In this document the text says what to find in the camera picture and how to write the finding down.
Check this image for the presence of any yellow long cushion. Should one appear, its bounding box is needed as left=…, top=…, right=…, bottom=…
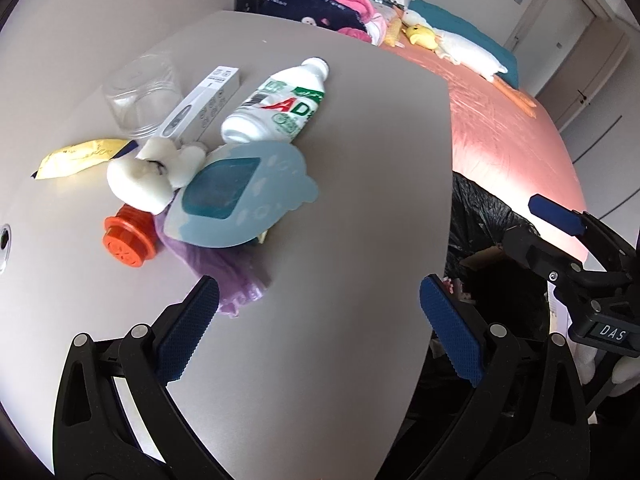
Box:
left=382, top=16, right=405, bottom=47

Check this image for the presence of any white desk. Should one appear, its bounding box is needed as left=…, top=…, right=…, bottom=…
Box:
left=0, top=10, right=453, bottom=480

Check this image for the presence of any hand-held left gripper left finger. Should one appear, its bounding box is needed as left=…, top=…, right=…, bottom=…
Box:
left=52, top=275, right=221, bottom=480

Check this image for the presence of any white door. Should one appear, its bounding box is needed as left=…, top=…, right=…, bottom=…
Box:
left=502, top=0, right=597, bottom=57

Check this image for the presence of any bed with pink sheet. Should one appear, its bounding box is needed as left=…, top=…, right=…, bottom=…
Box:
left=380, top=42, right=588, bottom=261

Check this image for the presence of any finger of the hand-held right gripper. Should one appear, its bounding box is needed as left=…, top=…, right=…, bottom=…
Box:
left=501, top=227, right=583, bottom=281
left=528, top=193, right=638, bottom=273

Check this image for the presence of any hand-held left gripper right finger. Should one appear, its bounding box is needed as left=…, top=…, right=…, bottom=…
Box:
left=419, top=274, right=591, bottom=480

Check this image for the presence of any orange capped bottle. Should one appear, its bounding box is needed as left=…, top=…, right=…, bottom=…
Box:
left=104, top=204, right=159, bottom=266

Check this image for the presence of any purple plastic bag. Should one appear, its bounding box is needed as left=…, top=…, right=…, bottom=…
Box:
left=152, top=210, right=273, bottom=317

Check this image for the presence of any white bottle green label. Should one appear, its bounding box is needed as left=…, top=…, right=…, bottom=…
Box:
left=220, top=57, right=331, bottom=145

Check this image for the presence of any long white cardboard box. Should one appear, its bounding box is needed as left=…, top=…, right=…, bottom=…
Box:
left=159, top=66, right=241, bottom=143

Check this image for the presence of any teal pillow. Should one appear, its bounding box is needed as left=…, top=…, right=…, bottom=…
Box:
left=407, top=0, right=521, bottom=88

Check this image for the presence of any brown cardboard piece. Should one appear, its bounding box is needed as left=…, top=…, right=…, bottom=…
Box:
left=459, top=246, right=507, bottom=267

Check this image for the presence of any clear plastic jar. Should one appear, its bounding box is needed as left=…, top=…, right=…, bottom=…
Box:
left=102, top=54, right=182, bottom=140

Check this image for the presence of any white fuzzy cloth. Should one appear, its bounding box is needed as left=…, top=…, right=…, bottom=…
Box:
left=575, top=344, right=640, bottom=397

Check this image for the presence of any yellow duck plush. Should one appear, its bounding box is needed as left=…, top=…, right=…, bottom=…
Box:
left=404, top=24, right=438, bottom=51

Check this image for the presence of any pink white cartoon blanket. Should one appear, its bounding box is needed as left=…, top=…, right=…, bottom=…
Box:
left=340, top=5, right=401, bottom=48

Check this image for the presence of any white goose plush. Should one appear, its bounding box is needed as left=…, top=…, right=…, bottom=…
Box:
left=400, top=7, right=538, bottom=111

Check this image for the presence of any navy printed fleece blanket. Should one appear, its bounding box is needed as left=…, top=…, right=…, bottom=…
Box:
left=257, top=0, right=373, bottom=36

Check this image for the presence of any white tissue wad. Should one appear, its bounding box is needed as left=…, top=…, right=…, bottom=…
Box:
left=106, top=137, right=207, bottom=212

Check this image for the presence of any trash bin with black bag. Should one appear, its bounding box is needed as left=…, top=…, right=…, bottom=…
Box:
left=405, top=172, right=556, bottom=411

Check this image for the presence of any yellow snack packet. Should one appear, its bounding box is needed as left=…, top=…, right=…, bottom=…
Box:
left=31, top=138, right=138, bottom=181

